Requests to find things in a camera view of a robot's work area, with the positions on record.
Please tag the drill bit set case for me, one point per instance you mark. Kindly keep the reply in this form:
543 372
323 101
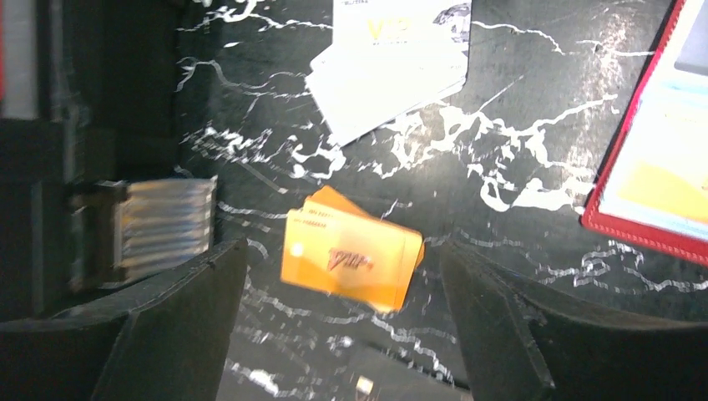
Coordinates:
126 231

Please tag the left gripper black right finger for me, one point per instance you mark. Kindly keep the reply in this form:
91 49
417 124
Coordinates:
522 340

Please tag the silver credit card stack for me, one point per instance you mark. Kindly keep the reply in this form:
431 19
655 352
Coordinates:
387 58

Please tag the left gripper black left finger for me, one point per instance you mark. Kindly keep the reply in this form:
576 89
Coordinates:
163 338

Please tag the red leather card holder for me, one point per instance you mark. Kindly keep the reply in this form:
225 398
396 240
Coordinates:
665 124

